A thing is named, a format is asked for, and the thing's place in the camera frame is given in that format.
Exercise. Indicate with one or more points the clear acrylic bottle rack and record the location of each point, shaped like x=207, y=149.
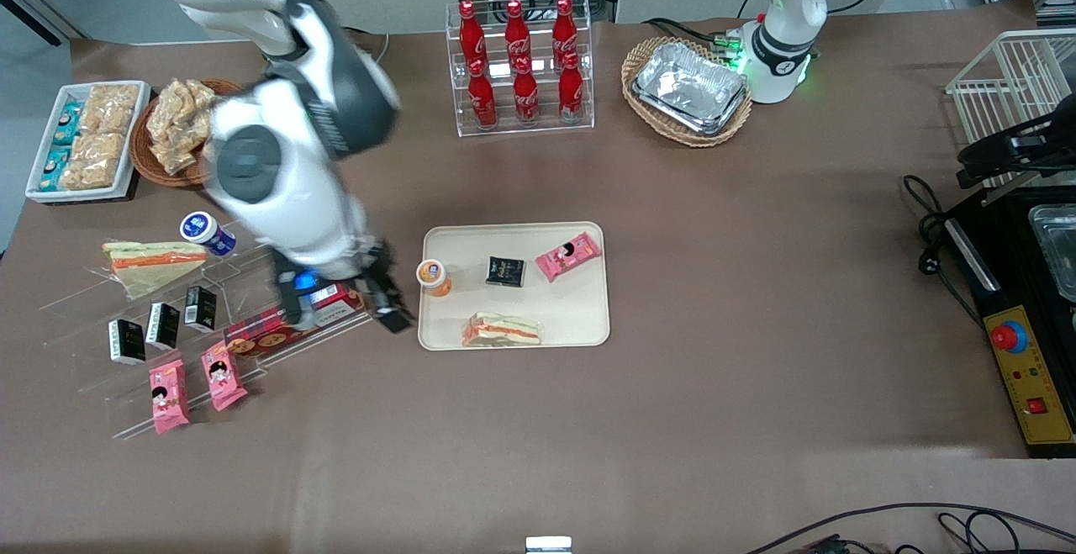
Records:
x=546, y=127

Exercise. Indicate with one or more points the brown wicker basket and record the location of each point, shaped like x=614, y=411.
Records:
x=143, y=150

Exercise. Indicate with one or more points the white rectangular snack tray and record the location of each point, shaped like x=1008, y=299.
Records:
x=38, y=188

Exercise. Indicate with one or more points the orange lid yogurt cup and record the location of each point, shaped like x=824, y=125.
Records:
x=433, y=275

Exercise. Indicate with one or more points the aluminium foil tray stack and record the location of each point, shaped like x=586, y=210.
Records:
x=689, y=83

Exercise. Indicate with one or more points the steel pan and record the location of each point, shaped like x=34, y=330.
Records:
x=1061, y=251

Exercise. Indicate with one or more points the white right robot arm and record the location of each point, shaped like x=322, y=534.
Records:
x=286, y=192

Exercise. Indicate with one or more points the triangle sandwich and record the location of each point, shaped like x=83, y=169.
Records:
x=503, y=331
x=155, y=268

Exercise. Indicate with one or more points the black appliance with yellow panel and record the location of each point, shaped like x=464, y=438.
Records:
x=1017, y=285

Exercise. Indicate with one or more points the small teal snack packet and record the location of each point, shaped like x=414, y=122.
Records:
x=69, y=123
x=55, y=169

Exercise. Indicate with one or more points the pink snack packet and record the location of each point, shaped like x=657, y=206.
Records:
x=223, y=377
x=567, y=256
x=168, y=398

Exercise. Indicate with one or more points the red emergency stop button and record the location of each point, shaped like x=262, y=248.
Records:
x=1007, y=337

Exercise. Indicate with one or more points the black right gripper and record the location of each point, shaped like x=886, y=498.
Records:
x=377, y=273

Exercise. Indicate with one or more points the beige plastic serving tray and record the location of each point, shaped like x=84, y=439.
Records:
x=563, y=319

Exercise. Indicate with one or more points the small black snack packet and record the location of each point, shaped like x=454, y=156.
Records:
x=505, y=271

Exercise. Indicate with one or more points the blue lid yogurt cup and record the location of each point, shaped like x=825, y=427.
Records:
x=202, y=228

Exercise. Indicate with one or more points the clear bag of tan snacks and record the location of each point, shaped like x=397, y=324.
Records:
x=172, y=100
x=202, y=96
x=176, y=150

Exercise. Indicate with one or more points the clear acrylic stepped display stand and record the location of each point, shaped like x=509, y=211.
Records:
x=244, y=289

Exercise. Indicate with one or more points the red cookie box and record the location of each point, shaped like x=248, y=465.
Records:
x=261, y=337

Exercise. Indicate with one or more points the light wicker basket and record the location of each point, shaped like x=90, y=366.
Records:
x=639, y=113

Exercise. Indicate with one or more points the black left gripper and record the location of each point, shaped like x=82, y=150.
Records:
x=1002, y=148

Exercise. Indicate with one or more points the red cola bottle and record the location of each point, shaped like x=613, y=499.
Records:
x=471, y=29
x=482, y=96
x=516, y=29
x=564, y=29
x=571, y=87
x=525, y=92

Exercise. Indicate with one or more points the small black carton box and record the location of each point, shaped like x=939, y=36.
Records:
x=163, y=325
x=126, y=341
x=200, y=308

